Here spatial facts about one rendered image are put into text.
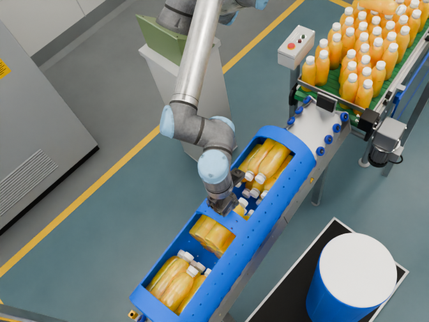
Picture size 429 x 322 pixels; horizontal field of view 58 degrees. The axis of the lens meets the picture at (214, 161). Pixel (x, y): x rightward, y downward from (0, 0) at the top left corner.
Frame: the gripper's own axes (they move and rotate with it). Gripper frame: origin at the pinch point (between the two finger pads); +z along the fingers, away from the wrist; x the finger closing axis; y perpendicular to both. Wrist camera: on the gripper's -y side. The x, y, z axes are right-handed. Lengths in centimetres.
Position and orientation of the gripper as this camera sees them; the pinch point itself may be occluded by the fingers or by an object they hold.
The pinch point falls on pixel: (230, 206)
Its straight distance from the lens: 146.2
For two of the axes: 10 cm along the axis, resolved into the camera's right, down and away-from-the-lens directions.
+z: 1.5, 4.8, 8.7
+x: 7.9, 4.7, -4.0
